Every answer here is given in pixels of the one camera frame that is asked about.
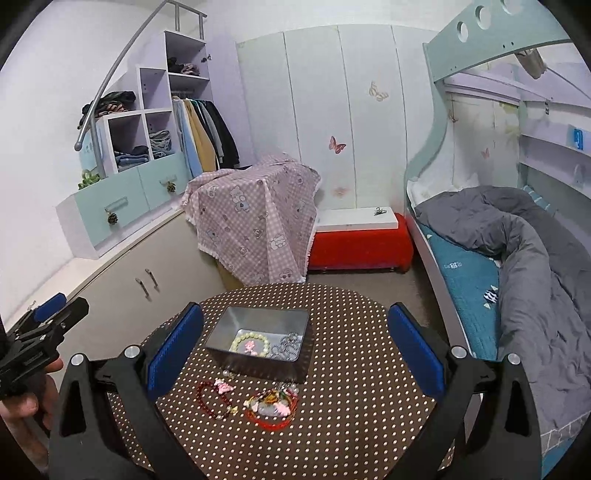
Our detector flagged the dark clothes on shelf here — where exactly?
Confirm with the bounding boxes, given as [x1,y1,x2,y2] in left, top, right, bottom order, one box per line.
[167,56,201,76]

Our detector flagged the grey metal handrail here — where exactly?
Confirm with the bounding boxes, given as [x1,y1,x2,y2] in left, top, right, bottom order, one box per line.
[74,0,206,153]

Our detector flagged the red string bracelet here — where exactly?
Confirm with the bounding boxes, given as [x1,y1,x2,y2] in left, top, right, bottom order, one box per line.
[245,392,297,433]

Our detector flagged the pink bear print cloth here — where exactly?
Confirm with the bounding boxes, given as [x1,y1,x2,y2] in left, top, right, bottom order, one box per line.
[180,154,322,287]

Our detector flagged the hanging clothes row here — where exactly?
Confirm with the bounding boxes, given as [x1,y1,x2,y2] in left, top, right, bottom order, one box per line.
[171,95,241,175]

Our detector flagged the red bench with white top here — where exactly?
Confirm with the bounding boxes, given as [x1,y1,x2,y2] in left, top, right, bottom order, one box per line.
[307,206,414,275]

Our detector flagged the white stepped shelf unit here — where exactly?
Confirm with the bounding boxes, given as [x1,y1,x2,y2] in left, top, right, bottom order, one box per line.
[55,30,242,260]

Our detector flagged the white wardrobe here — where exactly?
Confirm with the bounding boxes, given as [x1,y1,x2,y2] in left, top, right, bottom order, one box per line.
[236,24,438,219]

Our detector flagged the grey duvet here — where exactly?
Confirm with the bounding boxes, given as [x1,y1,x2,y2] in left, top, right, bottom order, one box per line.
[414,186,591,435]

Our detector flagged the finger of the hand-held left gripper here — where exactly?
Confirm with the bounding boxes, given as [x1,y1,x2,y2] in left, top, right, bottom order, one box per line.
[16,298,90,354]
[6,293,66,340]

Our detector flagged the pale green bunk bed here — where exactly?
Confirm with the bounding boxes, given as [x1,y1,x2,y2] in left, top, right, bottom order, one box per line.
[404,0,591,480]

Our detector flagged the teal bed sheet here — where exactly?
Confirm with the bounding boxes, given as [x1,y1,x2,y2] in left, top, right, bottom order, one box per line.
[417,220,503,361]

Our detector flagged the pale green bead bracelet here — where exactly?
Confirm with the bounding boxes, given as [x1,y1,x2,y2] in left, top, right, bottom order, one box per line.
[230,333,271,357]

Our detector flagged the dark red bead bracelet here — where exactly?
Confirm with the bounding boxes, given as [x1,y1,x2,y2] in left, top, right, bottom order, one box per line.
[198,379,237,420]

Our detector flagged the grey hanging cloth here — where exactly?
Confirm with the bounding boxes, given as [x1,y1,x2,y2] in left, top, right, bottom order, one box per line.
[514,47,546,80]

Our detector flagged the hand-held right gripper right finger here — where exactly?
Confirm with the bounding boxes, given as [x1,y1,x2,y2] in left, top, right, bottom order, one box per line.
[388,302,542,480]

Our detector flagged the silver chain bracelet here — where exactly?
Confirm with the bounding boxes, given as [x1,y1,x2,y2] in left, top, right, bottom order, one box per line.
[268,332,304,361]

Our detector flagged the person's left hand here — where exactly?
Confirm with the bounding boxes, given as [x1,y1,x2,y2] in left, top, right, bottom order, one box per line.
[0,357,65,464]

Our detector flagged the folded blue clothes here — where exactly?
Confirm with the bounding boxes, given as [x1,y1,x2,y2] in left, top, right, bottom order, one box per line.
[113,145,150,173]

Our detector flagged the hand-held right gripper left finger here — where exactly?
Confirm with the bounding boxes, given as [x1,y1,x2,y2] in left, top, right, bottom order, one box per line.
[48,302,206,480]

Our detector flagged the dark folded clothes pile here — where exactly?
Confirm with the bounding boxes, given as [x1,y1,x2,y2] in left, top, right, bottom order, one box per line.
[81,91,137,131]

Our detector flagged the round polka-dot table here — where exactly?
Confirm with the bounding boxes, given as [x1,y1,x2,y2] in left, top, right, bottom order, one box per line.
[99,282,462,480]

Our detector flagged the beige low cabinet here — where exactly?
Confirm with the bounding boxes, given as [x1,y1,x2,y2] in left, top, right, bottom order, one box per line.
[4,209,228,354]

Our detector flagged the folded jeans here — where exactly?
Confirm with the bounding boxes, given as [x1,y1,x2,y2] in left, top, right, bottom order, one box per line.
[148,130,174,160]

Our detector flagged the silver metal tin box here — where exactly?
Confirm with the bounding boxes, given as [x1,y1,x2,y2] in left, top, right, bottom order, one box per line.
[204,305,315,384]

